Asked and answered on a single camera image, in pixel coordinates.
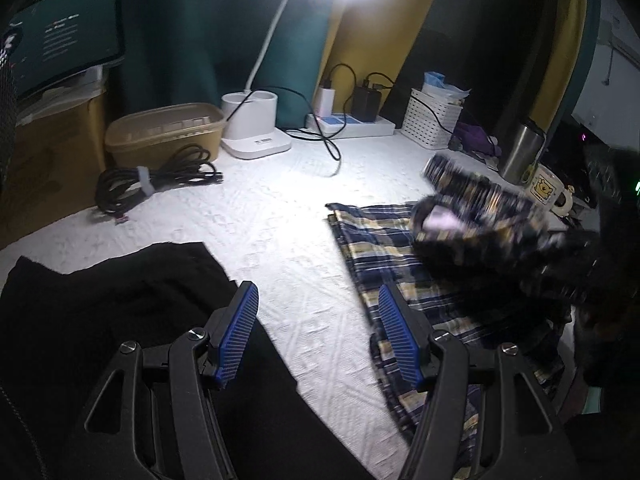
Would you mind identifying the blue yellow plaid pants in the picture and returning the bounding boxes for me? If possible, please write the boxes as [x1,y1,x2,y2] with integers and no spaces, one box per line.
[329,155,575,479]

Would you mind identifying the black folded garment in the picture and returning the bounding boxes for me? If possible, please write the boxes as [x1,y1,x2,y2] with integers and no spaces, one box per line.
[1,243,368,479]

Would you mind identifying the white yellow printed mug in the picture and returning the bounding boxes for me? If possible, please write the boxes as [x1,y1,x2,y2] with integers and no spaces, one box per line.
[526,165,575,218]

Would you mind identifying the cardboard box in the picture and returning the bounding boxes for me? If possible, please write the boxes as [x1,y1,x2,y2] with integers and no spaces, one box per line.
[1,89,105,247]

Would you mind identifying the brown plastic lidded container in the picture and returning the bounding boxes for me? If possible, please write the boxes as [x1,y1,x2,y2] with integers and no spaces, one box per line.
[104,103,226,169]

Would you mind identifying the stainless steel tumbler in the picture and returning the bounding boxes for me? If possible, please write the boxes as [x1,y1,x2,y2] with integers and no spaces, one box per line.
[499,118,547,185]

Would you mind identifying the purple cloth item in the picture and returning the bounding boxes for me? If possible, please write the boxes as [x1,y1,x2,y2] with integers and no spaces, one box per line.
[454,122,502,158]

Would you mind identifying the white desk lamp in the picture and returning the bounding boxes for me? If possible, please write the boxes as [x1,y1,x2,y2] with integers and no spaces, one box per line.
[221,0,292,160]

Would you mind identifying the white woven basket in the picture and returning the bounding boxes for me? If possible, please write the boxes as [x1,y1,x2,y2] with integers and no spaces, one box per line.
[400,89,462,150]

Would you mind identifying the white power strip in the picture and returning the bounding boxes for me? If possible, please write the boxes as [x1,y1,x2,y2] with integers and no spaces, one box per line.
[305,114,395,139]

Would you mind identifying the black charger adapter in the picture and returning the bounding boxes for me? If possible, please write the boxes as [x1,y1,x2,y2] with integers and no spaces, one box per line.
[350,79,382,122]

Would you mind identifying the blue tissue pack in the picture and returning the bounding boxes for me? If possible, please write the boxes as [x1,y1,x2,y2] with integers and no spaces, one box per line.
[422,72,471,102]

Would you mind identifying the white charger adapter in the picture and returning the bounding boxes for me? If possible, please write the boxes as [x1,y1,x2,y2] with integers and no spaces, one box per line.
[314,86,335,118]

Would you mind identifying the dark computer monitor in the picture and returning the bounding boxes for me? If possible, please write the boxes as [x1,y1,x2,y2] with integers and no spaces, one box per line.
[2,0,125,100]

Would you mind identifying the black bundled cable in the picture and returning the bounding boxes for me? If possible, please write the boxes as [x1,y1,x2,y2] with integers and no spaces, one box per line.
[93,143,225,226]

